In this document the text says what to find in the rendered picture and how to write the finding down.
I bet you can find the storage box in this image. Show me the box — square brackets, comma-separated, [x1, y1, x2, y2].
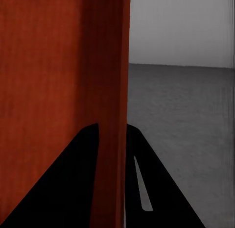
[0, 0, 130, 228]

